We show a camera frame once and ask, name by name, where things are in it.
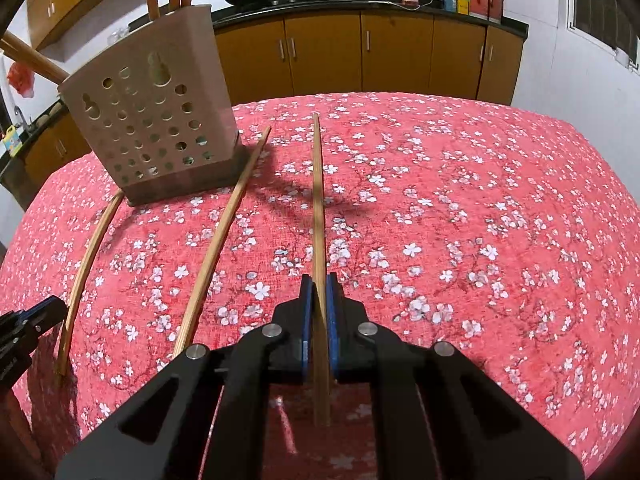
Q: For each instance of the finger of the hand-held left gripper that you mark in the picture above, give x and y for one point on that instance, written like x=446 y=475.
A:
x=25 y=337
x=47 y=307

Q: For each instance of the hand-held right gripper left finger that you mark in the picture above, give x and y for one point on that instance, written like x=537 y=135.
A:
x=306 y=320

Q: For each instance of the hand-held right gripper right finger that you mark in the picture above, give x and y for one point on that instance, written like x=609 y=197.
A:
x=334 y=330

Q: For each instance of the beige perforated chopstick holder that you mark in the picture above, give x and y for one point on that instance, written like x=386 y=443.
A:
x=155 y=110

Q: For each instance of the yellow detergent bottle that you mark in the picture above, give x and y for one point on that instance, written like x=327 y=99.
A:
x=12 y=141

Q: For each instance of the metal faucet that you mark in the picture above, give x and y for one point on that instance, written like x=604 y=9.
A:
x=20 y=119

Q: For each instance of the red plastic bag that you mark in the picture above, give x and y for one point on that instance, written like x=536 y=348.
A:
x=20 y=79

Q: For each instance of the wooden base cabinets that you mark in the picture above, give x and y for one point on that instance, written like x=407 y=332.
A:
x=395 y=55

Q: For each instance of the black kitchen countertop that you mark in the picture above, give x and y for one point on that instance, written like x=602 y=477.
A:
x=380 y=8

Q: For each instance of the large barred window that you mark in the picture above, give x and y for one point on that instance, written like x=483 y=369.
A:
x=605 y=5

